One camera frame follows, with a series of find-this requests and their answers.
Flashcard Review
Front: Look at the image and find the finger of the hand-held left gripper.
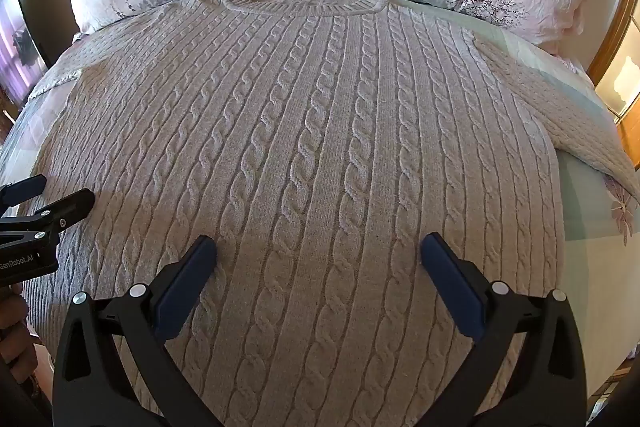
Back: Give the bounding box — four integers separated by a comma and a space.
0, 174, 47, 212
0, 188, 96, 253

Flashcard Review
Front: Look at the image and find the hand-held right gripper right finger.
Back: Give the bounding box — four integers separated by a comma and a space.
419, 232, 587, 427

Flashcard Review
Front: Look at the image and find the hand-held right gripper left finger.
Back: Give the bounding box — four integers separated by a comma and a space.
51, 235, 227, 427

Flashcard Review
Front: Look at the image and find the beige cable-knit sweater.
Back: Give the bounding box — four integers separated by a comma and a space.
22, 0, 640, 427

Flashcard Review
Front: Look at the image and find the person's left hand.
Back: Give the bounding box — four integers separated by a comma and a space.
0, 283, 40, 384

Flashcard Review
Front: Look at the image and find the wooden headboard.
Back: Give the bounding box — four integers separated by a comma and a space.
586, 0, 640, 168

